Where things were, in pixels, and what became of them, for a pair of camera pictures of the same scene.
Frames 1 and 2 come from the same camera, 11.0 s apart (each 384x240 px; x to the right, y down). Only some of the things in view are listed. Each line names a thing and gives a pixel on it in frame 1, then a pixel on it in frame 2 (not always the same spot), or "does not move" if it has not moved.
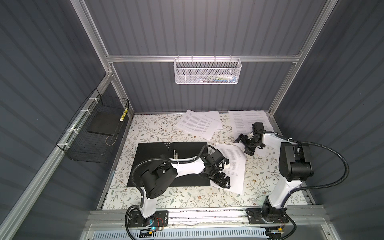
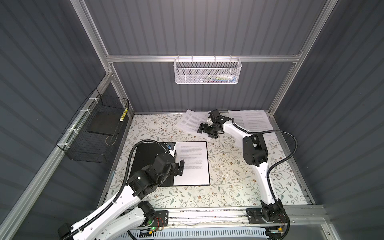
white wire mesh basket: x=207 y=71 does not move
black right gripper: x=239 y=138 -> x=205 y=130
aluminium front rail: x=117 y=219 does not move
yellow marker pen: x=124 y=115 does not move
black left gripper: x=218 y=180 -> x=175 y=171
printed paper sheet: x=235 y=172 -> x=195 y=170
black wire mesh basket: x=90 y=136 does not move
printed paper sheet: x=203 y=124 does not move
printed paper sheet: x=242 y=121 does not move
